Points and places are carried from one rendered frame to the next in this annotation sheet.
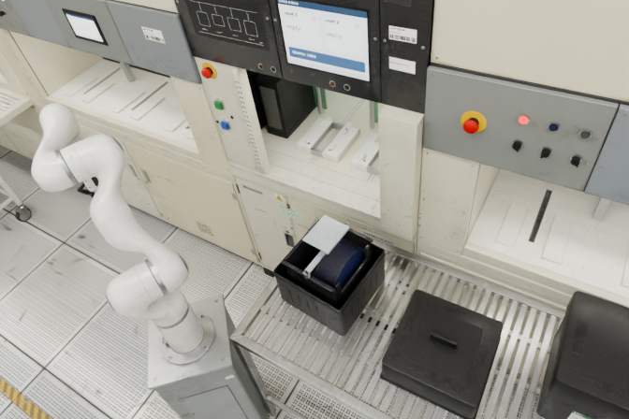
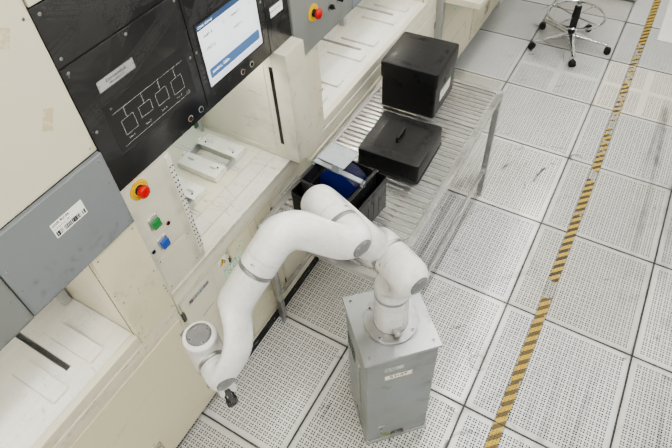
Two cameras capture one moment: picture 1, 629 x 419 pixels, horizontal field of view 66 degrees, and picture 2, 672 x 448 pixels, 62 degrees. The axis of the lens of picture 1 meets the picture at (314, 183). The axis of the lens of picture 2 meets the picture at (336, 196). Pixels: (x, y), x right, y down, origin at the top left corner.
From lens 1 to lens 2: 1.85 m
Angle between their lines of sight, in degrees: 61
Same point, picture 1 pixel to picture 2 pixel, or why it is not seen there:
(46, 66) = not seen: outside the picture
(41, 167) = (360, 225)
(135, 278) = (404, 251)
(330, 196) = (253, 197)
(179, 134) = (77, 376)
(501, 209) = not seen: hidden behind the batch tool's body
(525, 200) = not seen: hidden behind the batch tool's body
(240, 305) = (261, 421)
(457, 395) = (435, 134)
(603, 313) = (396, 54)
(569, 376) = (435, 71)
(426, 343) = (401, 145)
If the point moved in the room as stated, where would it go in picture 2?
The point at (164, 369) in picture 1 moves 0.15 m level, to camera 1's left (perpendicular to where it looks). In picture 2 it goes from (423, 334) to (434, 376)
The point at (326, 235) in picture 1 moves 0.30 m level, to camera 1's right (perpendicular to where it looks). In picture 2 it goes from (340, 154) to (330, 104)
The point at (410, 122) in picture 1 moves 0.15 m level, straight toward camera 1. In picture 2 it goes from (299, 42) to (339, 43)
